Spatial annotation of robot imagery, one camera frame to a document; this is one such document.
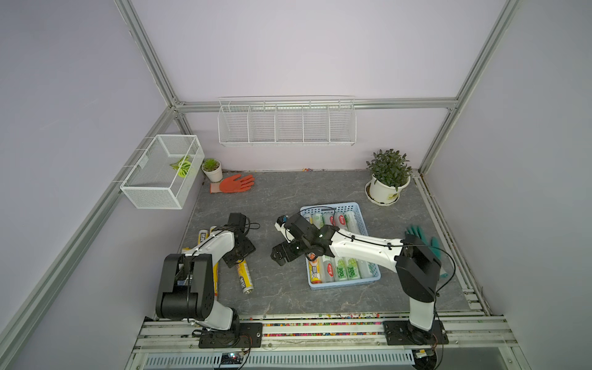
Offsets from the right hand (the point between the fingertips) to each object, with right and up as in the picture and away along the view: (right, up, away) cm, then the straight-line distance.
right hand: (280, 249), depth 83 cm
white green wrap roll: (+29, +7, +14) cm, 32 cm away
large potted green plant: (+45, +29, +14) cm, 55 cm away
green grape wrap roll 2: (+17, -8, 0) cm, 19 cm away
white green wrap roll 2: (+27, -7, +2) cm, 28 cm away
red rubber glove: (-28, +25, +33) cm, 50 cm away
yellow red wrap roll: (+13, -8, +2) cm, 15 cm away
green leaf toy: (-35, +31, 0) cm, 46 cm away
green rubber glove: (+62, -1, +11) cm, 63 cm away
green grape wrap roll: (+24, +8, +14) cm, 29 cm away
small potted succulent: (-36, +32, +29) cm, 57 cm away
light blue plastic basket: (+19, +12, +19) cm, 30 cm away
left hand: (-15, -4, +8) cm, 17 cm away
